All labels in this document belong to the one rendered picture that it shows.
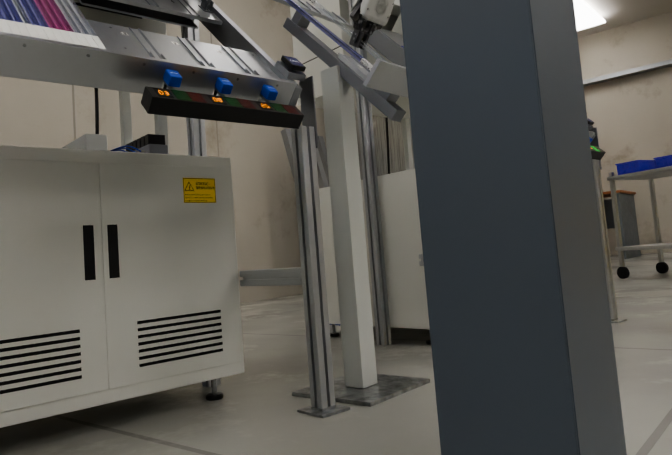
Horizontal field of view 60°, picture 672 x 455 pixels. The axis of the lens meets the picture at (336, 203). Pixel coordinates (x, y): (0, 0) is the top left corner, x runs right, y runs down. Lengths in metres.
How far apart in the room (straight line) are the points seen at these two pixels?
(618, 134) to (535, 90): 8.69
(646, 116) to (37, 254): 8.69
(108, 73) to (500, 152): 0.72
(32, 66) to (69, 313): 0.54
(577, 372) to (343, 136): 0.93
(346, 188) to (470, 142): 0.75
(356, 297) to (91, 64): 0.80
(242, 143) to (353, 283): 3.74
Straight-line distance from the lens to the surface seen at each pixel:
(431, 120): 0.80
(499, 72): 0.76
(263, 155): 5.26
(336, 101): 1.53
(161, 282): 1.46
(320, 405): 1.36
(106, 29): 1.31
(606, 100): 9.54
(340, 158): 1.50
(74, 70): 1.14
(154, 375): 1.46
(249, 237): 5.03
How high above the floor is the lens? 0.35
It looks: 5 degrees up
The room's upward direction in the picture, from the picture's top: 5 degrees counter-clockwise
